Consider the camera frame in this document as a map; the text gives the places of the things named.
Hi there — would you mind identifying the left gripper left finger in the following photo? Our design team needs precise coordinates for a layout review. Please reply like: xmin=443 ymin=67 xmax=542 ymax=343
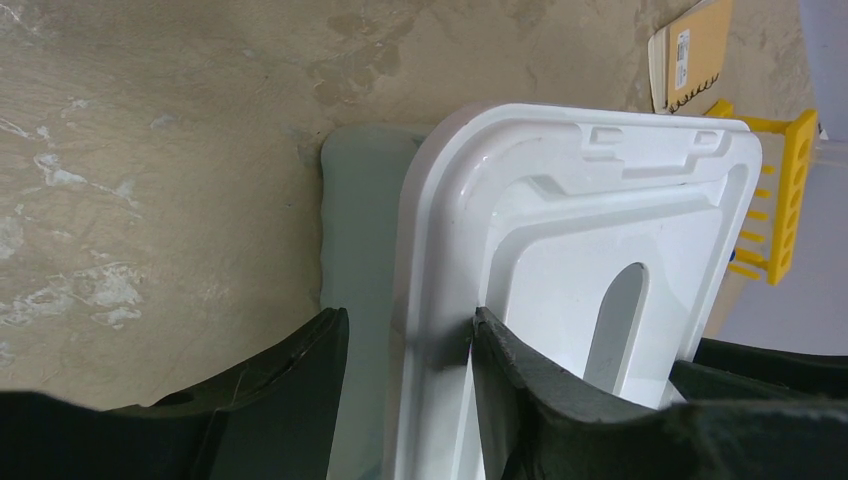
xmin=108 ymin=308 xmax=349 ymax=479

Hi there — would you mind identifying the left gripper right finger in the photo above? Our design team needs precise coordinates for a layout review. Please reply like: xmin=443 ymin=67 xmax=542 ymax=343
xmin=471 ymin=307 xmax=663 ymax=479

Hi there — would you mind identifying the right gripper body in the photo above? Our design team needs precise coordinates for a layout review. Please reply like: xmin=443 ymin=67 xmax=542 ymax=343
xmin=669 ymin=339 xmax=847 ymax=403

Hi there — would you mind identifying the white bin lid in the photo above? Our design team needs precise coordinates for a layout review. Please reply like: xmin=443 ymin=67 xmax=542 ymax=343
xmin=383 ymin=103 xmax=763 ymax=479

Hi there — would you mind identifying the teal plastic bin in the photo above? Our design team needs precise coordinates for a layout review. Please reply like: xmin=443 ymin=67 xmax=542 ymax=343
xmin=320 ymin=123 xmax=432 ymax=479

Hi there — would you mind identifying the yellow test tube rack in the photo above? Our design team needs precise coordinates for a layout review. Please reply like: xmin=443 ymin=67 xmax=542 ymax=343
xmin=706 ymin=99 xmax=819 ymax=286

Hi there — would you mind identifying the yellow spiral notebook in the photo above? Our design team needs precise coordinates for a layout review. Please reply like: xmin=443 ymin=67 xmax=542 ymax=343
xmin=647 ymin=0 xmax=734 ymax=114

